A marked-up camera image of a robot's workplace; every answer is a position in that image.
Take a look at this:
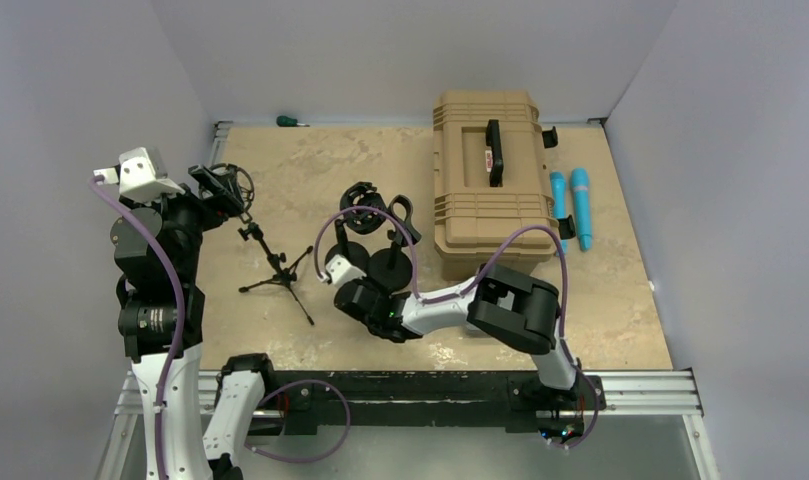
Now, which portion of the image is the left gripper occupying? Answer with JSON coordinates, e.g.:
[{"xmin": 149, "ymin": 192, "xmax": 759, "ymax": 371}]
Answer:
[{"xmin": 121, "ymin": 164, "xmax": 241, "ymax": 281}]

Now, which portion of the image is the tripod stand with shock mount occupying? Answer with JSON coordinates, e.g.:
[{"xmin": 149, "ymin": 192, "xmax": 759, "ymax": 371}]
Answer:
[{"xmin": 211, "ymin": 163, "xmax": 315, "ymax": 326}]

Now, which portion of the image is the round base shock mount stand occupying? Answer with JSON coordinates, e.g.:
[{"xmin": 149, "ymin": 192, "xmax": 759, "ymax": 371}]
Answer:
[{"xmin": 325, "ymin": 181, "xmax": 387, "ymax": 270}]

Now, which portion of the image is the round base clip stand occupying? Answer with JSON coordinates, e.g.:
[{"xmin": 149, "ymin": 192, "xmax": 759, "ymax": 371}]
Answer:
[{"xmin": 368, "ymin": 195, "xmax": 422, "ymax": 292}]

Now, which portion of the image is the tan tool case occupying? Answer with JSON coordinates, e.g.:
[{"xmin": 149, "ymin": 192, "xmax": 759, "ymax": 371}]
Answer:
[{"xmin": 433, "ymin": 90, "xmax": 559, "ymax": 281}]

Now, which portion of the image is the blue microphone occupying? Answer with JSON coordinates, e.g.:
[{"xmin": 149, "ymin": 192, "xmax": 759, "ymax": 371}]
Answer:
[
  {"xmin": 549, "ymin": 171, "xmax": 575, "ymax": 252},
  {"xmin": 570, "ymin": 168, "xmax": 593, "ymax": 252}
]

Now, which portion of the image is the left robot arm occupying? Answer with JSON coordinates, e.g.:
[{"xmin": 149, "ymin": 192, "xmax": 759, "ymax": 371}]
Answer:
[{"xmin": 111, "ymin": 163, "xmax": 278, "ymax": 479}]

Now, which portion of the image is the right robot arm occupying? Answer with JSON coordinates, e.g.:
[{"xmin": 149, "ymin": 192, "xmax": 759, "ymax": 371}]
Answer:
[{"xmin": 325, "ymin": 256, "xmax": 600, "ymax": 410}]

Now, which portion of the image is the green object at wall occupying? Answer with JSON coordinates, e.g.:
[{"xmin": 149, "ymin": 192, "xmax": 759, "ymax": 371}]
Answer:
[{"xmin": 275, "ymin": 115, "xmax": 308, "ymax": 128}]

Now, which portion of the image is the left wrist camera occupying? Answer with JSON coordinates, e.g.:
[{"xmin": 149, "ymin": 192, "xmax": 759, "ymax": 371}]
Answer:
[{"xmin": 93, "ymin": 147, "xmax": 185, "ymax": 204}]

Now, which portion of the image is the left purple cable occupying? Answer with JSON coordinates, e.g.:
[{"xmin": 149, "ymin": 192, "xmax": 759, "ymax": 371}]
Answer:
[{"xmin": 89, "ymin": 173, "xmax": 188, "ymax": 480}]

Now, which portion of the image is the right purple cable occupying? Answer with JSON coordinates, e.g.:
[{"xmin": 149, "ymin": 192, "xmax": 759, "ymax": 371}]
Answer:
[{"xmin": 312, "ymin": 205, "xmax": 601, "ymax": 452}]

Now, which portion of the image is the purple cable loop on frame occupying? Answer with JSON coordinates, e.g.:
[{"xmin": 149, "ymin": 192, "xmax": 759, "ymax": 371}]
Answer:
[{"xmin": 244, "ymin": 378, "xmax": 352, "ymax": 465}]

